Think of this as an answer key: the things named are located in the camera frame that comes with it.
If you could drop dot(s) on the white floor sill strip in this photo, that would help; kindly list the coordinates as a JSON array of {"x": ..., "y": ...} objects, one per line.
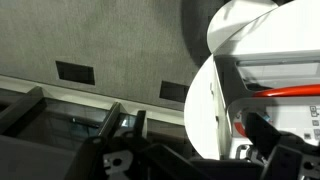
[{"x": 66, "y": 95}]

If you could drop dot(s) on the grey oven door with window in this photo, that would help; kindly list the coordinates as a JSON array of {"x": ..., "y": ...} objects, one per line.
[{"x": 276, "y": 71}]

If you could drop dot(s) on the white grey toy stove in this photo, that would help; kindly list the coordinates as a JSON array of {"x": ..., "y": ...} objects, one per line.
[{"x": 226, "y": 76}]

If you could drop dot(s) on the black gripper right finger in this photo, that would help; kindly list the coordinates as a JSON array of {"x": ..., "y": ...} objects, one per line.
[{"x": 263, "y": 133}]

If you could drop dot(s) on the black window frame post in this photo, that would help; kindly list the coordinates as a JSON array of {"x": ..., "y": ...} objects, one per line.
[
  {"x": 111, "y": 116},
  {"x": 23, "y": 106}
]

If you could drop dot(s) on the round white pedestal table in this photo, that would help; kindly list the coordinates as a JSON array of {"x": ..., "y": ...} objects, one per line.
[{"x": 200, "y": 116}]

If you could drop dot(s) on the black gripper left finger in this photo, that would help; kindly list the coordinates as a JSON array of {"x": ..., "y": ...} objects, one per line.
[{"x": 160, "y": 161}]

